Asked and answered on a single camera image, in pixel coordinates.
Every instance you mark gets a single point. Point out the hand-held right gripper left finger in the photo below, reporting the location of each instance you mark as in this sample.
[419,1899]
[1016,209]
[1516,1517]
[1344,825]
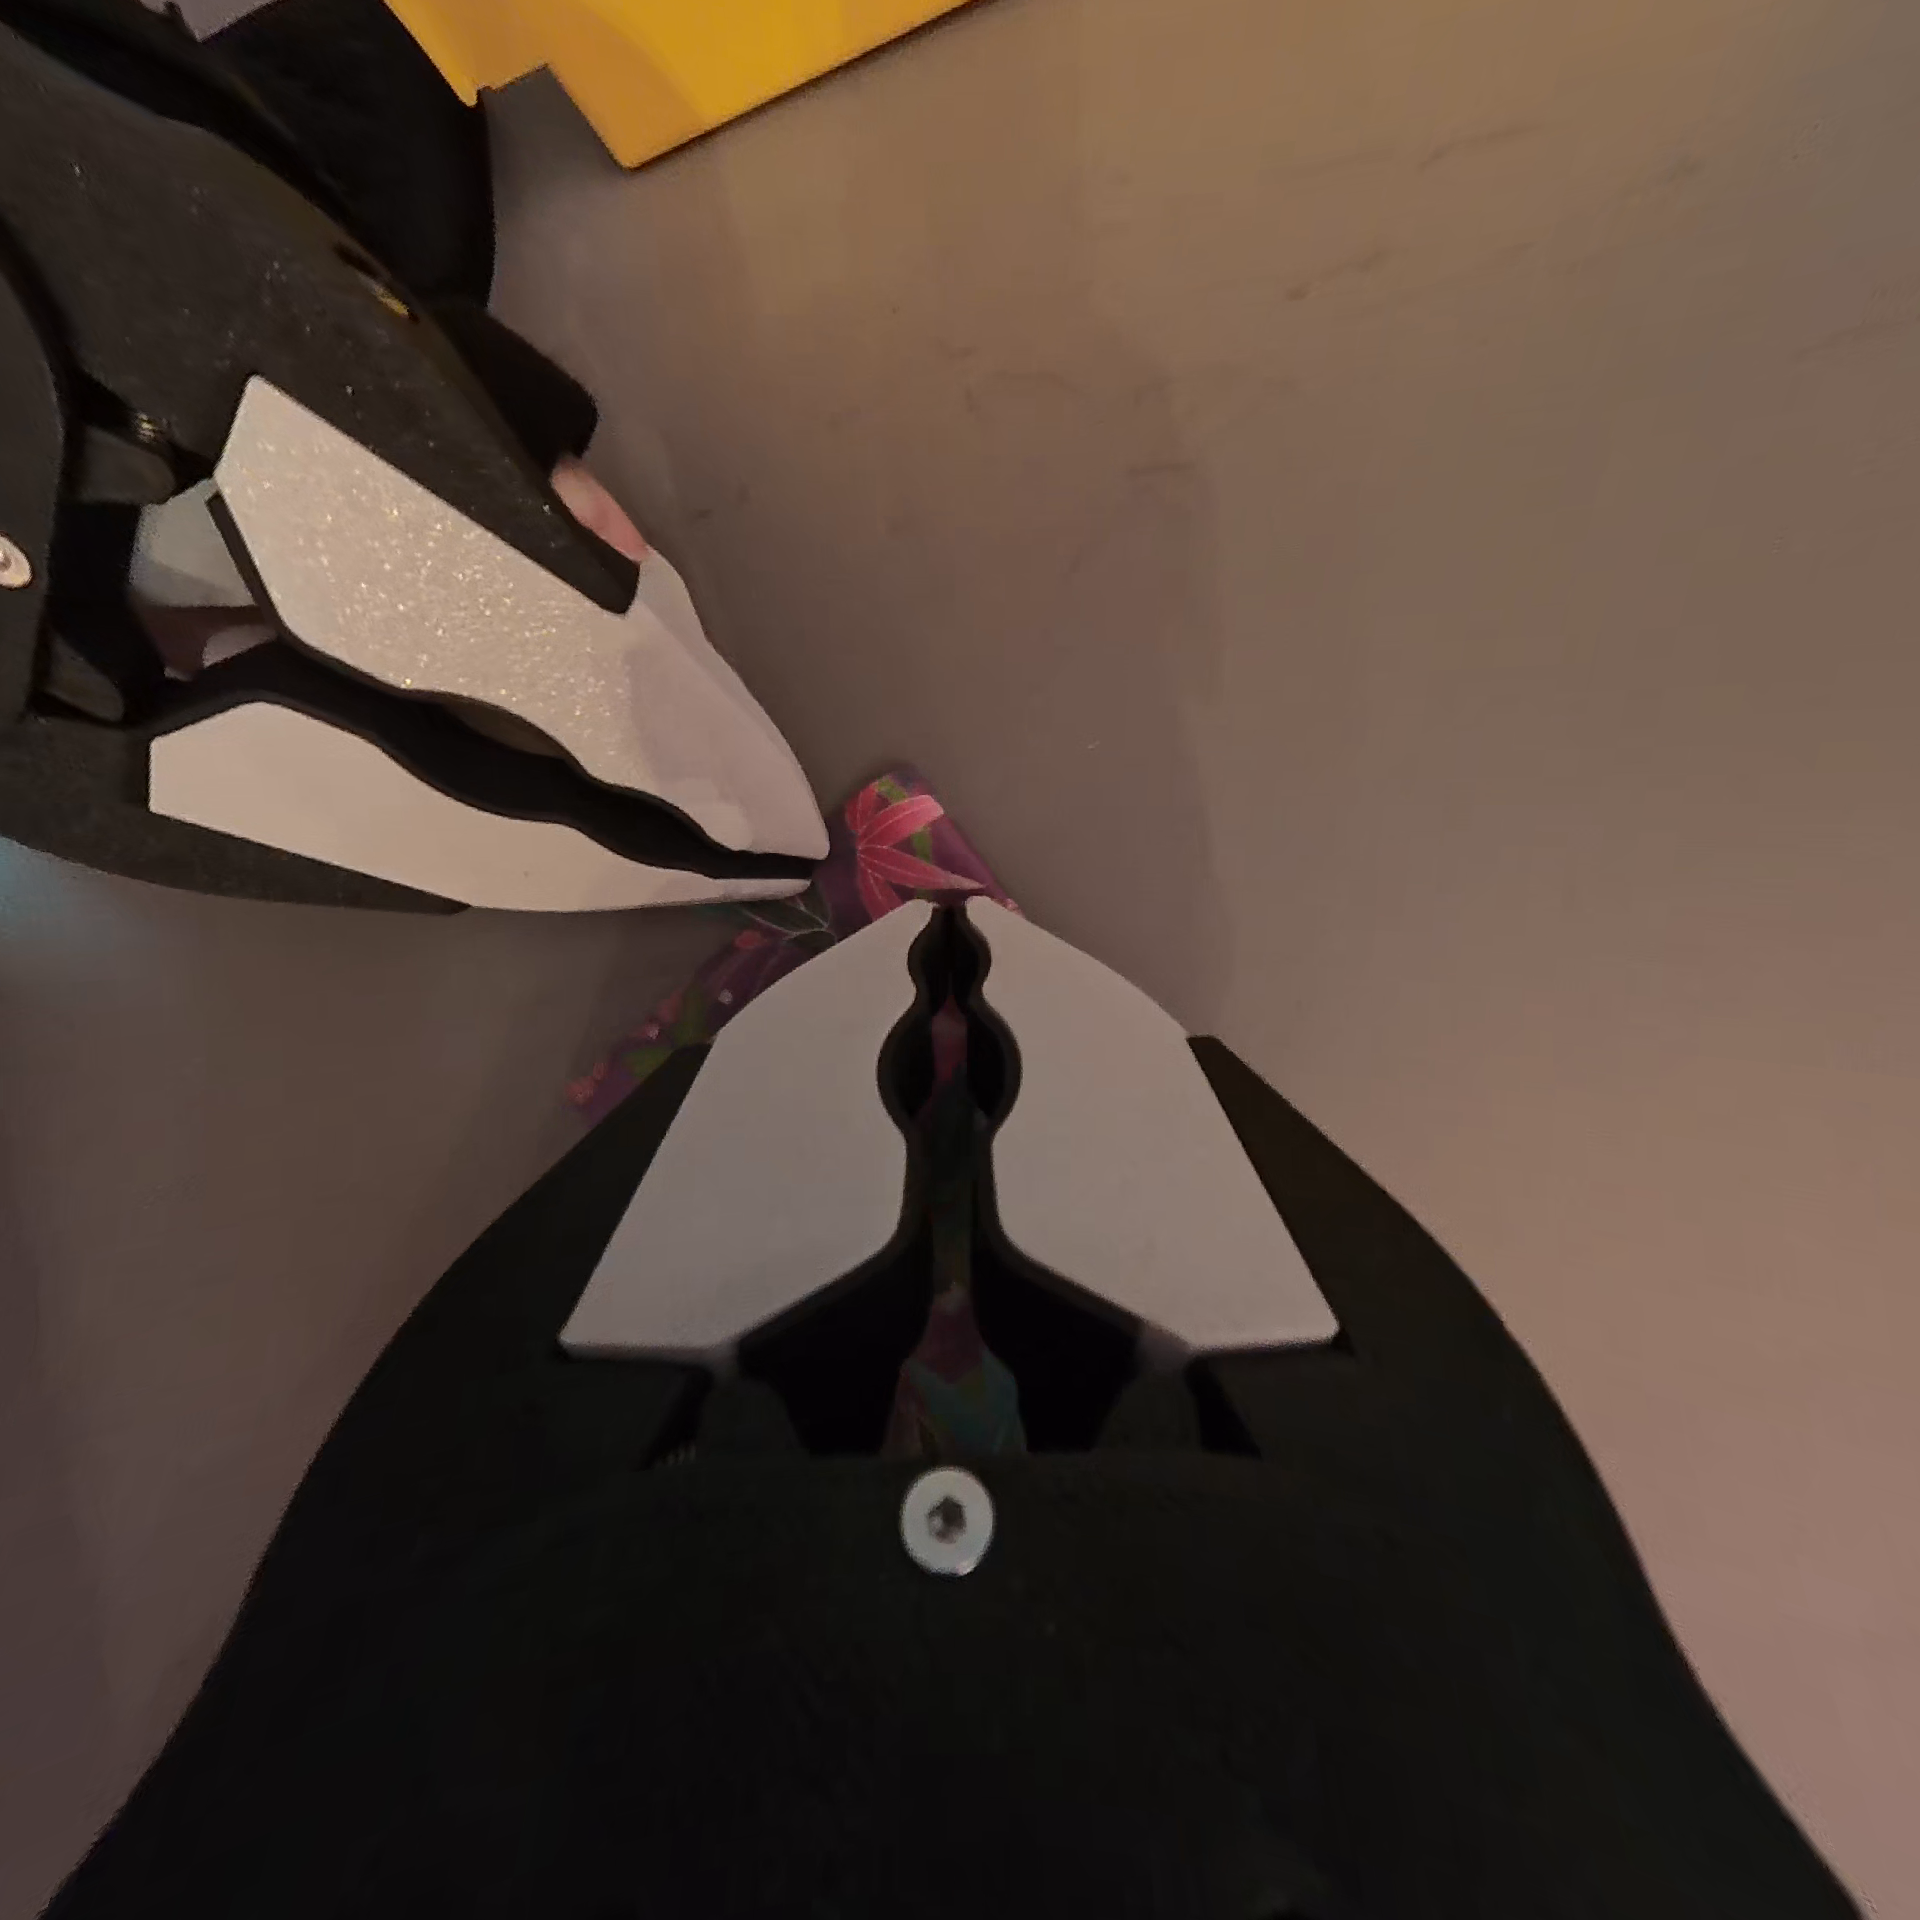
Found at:
[735,1184]

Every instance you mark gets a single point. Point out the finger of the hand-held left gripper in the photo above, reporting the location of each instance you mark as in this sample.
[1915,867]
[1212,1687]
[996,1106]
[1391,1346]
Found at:
[376,809]
[450,599]

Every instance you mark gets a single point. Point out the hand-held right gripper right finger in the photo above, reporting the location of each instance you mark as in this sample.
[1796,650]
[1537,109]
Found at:
[1155,1184]

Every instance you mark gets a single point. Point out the purple floral origami paper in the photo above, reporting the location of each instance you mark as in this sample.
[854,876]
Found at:
[902,840]

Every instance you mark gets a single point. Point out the person's left hand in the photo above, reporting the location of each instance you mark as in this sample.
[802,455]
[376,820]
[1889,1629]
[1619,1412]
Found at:
[600,504]

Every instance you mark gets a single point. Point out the yellow sheet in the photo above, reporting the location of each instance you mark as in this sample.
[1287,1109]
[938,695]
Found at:
[674,76]

